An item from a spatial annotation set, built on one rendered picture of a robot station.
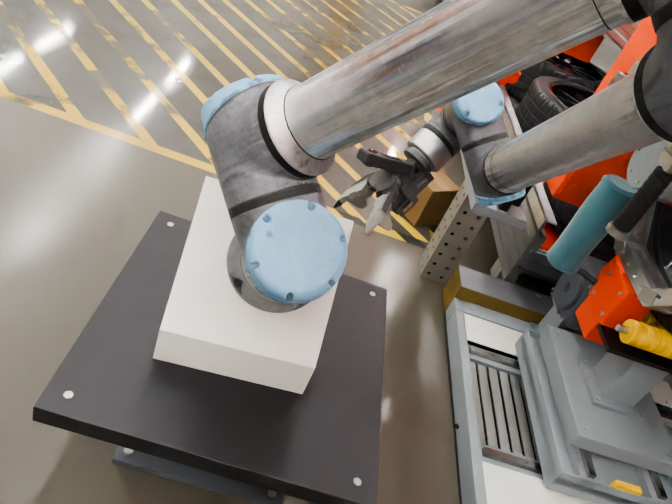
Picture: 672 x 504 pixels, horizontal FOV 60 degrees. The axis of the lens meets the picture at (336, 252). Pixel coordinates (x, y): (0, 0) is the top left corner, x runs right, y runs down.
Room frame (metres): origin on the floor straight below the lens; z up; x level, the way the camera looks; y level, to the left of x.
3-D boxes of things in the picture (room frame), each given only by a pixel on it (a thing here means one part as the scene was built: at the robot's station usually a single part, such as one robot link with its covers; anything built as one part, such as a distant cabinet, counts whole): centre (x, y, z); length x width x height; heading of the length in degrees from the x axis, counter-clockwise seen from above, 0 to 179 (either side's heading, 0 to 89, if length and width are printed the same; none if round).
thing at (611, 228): (1.06, -0.48, 0.83); 0.04 x 0.04 x 0.16
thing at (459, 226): (1.80, -0.35, 0.21); 0.10 x 0.10 x 0.42; 9
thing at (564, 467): (1.27, -0.85, 0.13); 0.50 x 0.36 x 0.10; 9
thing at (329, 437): (0.86, 0.09, 0.15); 0.60 x 0.60 x 0.30; 9
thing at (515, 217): (1.77, -0.36, 0.44); 0.43 x 0.17 x 0.03; 9
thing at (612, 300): (1.27, -0.72, 0.48); 0.16 x 0.12 x 0.17; 99
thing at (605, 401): (1.29, -0.85, 0.32); 0.40 x 0.30 x 0.28; 9
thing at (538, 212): (2.98, -0.42, 0.28); 2.47 x 0.09 x 0.22; 9
